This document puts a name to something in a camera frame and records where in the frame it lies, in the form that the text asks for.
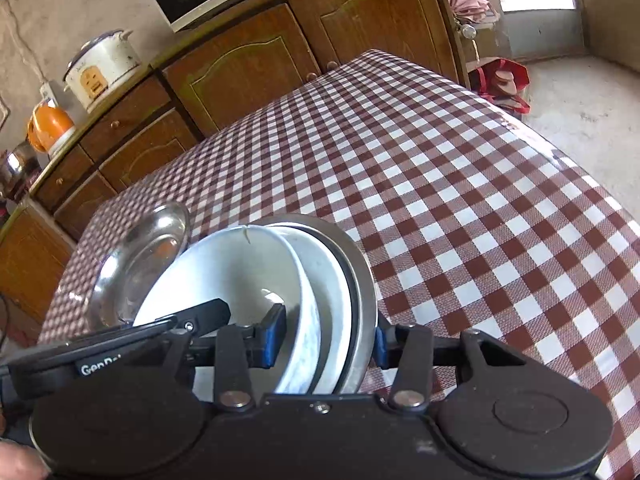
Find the large steel plate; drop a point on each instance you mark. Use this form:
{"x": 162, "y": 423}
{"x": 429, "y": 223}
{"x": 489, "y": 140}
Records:
{"x": 361, "y": 288}

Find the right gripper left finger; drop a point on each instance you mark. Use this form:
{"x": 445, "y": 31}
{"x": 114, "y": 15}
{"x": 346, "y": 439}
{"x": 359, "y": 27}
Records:
{"x": 234, "y": 350}

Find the blue patterned white bowl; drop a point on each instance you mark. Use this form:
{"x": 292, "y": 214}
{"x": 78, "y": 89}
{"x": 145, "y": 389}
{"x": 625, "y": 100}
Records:
{"x": 251, "y": 268}

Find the pink hanging bag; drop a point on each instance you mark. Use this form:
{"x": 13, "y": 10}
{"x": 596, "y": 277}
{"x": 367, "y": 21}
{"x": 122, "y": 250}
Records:
{"x": 472, "y": 15}

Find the white rice cooker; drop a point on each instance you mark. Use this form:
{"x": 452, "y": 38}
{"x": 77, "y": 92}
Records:
{"x": 101, "y": 66}

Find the orange electric kettle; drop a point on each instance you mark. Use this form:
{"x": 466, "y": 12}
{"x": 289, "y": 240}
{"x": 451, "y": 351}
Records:
{"x": 48, "y": 128}

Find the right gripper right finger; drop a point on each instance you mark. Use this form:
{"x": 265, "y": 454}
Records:
{"x": 410, "y": 351}

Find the plain white bowl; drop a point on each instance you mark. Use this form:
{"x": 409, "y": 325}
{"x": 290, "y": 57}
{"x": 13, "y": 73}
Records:
{"x": 329, "y": 284}

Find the medium steel plate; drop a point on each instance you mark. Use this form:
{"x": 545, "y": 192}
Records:
{"x": 135, "y": 264}

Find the steel pot on stove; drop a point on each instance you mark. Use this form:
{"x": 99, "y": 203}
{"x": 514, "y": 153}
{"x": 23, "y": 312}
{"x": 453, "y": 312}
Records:
{"x": 18, "y": 166}

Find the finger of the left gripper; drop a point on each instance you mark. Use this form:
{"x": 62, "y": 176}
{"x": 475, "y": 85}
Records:
{"x": 199, "y": 320}

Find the wooden kitchen cabinet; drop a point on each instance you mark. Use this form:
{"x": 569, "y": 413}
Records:
{"x": 238, "y": 61}

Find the red checkered tablecloth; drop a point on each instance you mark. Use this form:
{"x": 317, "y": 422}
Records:
{"x": 467, "y": 218}

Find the red bag on floor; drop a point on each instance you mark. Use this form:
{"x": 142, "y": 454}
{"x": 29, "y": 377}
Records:
{"x": 502, "y": 82}

